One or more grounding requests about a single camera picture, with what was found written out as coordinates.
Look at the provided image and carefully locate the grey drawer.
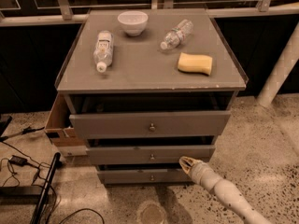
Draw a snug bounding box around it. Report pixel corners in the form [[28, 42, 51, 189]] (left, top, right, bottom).
[[86, 137, 215, 165], [68, 93, 232, 140], [96, 163, 191, 185]]

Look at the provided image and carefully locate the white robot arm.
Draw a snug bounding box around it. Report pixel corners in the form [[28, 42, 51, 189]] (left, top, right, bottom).
[[179, 156, 272, 224]]

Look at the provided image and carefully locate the grey bottom drawer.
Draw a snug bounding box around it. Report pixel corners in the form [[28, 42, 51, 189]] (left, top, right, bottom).
[[96, 163, 191, 185]]

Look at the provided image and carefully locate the grey top drawer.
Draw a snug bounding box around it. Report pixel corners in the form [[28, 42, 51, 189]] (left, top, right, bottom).
[[68, 93, 232, 140]]

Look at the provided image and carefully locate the grey drawer cabinet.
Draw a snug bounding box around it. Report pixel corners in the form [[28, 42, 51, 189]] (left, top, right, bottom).
[[54, 8, 249, 185]]

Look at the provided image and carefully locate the yellow sponge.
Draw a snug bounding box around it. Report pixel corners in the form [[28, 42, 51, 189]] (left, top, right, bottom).
[[178, 52, 213, 76]]

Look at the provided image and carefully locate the white diagonal pillar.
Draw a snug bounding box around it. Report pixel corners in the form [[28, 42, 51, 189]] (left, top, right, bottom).
[[257, 22, 299, 107]]

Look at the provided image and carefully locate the clear bottle green label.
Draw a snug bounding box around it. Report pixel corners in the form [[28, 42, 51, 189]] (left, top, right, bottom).
[[160, 20, 193, 50]]

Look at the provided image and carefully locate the black pole stand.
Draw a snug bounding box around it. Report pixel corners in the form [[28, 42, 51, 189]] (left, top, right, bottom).
[[30, 152, 61, 224]]

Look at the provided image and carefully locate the cardboard box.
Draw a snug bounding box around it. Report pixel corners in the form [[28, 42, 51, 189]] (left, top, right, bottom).
[[45, 94, 87, 157]]

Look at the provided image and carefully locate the clear bottle white label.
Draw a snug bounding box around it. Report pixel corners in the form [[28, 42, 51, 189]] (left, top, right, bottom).
[[93, 31, 114, 73]]

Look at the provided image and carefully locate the white ceramic bowl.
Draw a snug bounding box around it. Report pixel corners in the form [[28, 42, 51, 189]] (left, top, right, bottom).
[[118, 10, 149, 36]]

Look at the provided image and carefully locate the black tool on floor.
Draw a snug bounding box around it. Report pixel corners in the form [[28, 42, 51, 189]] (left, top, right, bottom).
[[0, 127, 44, 142]]

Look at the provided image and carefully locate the black power adapter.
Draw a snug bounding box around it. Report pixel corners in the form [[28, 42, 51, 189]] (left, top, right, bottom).
[[9, 155, 27, 166]]

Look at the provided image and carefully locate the black floor cable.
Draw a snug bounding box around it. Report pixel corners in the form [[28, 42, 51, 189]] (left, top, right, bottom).
[[0, 140, 106, 224]]

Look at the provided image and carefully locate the metal railing frame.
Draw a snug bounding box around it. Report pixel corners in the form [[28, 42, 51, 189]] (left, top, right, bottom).
[[0, 0, 298, 27]]

